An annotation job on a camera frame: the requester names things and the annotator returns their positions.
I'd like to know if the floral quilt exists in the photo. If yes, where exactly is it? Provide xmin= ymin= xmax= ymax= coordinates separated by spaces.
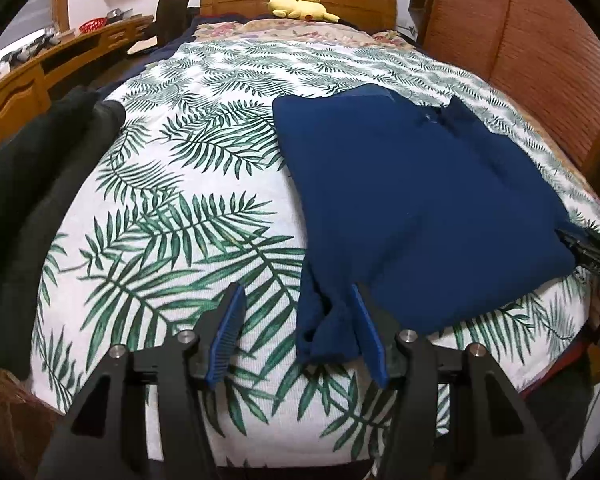
xmin=190 ymin=19 xmax=426 ymax=51

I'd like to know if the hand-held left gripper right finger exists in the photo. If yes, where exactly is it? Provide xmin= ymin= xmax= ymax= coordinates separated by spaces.
xmin=351 ymin=284 xmax=566 ymax=480

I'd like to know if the window blind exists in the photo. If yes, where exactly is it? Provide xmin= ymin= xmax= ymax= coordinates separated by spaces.
xmin=0 ymin=0 xmax=58 ymax=61

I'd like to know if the blue jacket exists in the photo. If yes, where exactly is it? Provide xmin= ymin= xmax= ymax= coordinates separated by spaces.
xmin=271 ymin=84 xmax=588 ymax=367

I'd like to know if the black clothing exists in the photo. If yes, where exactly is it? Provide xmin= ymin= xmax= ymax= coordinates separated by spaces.
xmin=0 ymin=85 xmax=127 ymax=381

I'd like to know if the row of desk clutter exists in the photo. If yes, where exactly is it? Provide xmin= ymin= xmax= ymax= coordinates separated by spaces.
xmin=0 ymin=30 xmax=76 ymax=81

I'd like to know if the navy bed sheet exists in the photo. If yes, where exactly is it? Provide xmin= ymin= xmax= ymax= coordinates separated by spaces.
xmin=95 ymin=15 xmax=203 ymax=101

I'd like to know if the wooden cabinet desk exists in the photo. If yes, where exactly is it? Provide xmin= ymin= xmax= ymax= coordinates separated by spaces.
xmin=0 ymin=14 xmax=155 ymax=156

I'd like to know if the yellow plush toy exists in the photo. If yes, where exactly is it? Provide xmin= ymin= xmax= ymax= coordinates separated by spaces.
xmin=267 ymin=0 xmax=340 ymax=23

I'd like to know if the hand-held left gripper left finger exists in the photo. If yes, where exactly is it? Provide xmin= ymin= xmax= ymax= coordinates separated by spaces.
xmin=35 ymin=282 xmax=248 ymax=480

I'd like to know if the leaf print blanket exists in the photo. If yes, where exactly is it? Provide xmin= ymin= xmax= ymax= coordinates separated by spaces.
xmin=30 ymin=40 xmax=600 ymax=466

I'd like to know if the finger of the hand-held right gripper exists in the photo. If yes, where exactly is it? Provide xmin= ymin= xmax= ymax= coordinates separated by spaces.
xmin=557 ymin=227 xmax=600 ymax=271

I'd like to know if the wooden louvered wardrobe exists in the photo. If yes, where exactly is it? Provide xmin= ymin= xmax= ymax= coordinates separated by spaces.
xmin=407 ymin=0 xmax=600 ymax=191

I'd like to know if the black chair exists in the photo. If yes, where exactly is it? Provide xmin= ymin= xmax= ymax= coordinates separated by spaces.
xmin=155 ymin=0 xmax=195 ymax=48

